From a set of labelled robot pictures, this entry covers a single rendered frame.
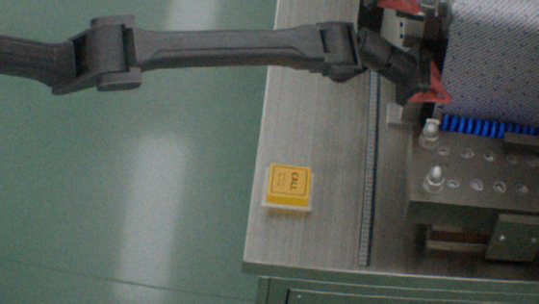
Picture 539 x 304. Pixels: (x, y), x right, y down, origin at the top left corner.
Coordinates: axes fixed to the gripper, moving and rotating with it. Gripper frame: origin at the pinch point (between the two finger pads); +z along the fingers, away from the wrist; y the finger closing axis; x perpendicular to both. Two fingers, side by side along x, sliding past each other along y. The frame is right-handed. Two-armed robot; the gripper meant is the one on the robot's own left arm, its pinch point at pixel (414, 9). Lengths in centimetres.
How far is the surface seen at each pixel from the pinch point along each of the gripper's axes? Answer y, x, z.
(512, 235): 27.4, -3.6, 31.6
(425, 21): -1.8, -1.5, 4.6
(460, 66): 5.5, 0.7, 11.1
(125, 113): -78, -133, 30
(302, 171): 12.9, -32.3, 6.8
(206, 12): -121, -123, 44
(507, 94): 5.6, 3.4, 21.9
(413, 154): 15.5, -12.8, 13.6
